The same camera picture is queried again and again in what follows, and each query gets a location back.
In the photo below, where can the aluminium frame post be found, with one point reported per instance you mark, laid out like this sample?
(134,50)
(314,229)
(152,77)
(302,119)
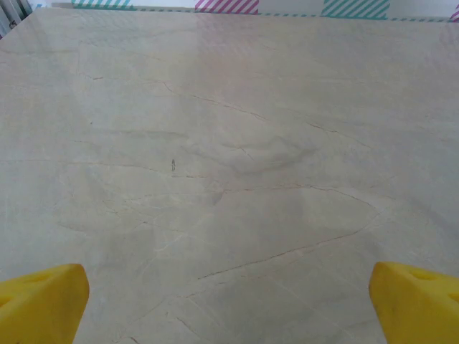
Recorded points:
(10,14)

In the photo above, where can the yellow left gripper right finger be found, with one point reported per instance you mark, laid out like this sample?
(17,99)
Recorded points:
(419,311)

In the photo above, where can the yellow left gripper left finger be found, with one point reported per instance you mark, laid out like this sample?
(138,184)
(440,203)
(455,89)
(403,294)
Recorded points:
(36,308)

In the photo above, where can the plaid backdrop panel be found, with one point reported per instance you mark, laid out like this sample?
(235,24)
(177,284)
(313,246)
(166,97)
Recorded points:
(229,5)

